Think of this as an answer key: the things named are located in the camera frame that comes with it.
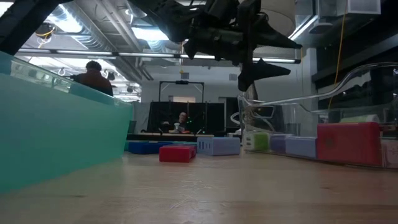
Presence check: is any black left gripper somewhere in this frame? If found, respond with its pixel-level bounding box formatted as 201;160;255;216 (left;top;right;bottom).
183;0;303;92

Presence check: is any clear plastic bin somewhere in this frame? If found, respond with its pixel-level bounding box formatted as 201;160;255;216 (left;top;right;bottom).
237;62;398;171

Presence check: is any small green block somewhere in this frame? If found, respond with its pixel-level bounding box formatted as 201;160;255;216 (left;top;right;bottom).
243;132;270;152
340;114;381;124

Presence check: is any small purple block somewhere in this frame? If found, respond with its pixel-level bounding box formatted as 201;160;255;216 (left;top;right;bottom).
269;133;293;154

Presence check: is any light blue slotted block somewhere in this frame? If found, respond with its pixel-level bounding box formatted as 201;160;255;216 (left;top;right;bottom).
197;136;241;157
285;136;318;159

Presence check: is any red plastic block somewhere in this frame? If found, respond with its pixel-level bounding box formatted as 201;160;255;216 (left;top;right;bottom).
317;121;383;167

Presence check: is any red eraser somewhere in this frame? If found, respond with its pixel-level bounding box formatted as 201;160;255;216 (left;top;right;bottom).
159;144;197;164

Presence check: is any blue pencil sharpener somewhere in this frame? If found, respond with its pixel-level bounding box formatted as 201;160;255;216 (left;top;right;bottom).
127;141;174;156

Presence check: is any green translucent tray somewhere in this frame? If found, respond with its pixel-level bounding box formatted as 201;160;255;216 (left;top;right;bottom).
0;51;134;194

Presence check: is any white shade table lamp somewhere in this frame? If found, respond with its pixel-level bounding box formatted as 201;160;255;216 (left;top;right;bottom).
244;0;296;102

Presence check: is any person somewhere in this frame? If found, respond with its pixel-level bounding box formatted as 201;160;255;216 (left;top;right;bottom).
175;111;191;132
70;60;114;98

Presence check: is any white ceiling vent unit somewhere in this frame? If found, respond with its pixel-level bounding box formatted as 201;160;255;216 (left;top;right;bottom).
317;0;382;16

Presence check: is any bright ceiling light panel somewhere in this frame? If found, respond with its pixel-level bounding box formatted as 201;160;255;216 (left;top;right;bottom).
132;27;170;41

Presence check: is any black curtain backdrop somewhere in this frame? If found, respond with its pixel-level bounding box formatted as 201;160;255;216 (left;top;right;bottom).
146;101;225;134

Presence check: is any background work table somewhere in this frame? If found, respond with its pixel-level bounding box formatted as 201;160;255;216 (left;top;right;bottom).
126;133;215;141

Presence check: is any long shiny horizontal bar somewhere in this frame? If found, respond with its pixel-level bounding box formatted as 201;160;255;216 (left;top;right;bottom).
15;48;302;65

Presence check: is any yellow hanging cable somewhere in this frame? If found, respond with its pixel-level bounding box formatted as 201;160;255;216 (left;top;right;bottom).
328;4;348;108

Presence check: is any black gantry frame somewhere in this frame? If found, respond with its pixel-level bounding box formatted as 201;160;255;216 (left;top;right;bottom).
158;80;205;103

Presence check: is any silver ceiling duct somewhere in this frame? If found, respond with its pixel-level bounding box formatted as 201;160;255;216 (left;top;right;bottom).
126;0;149;19

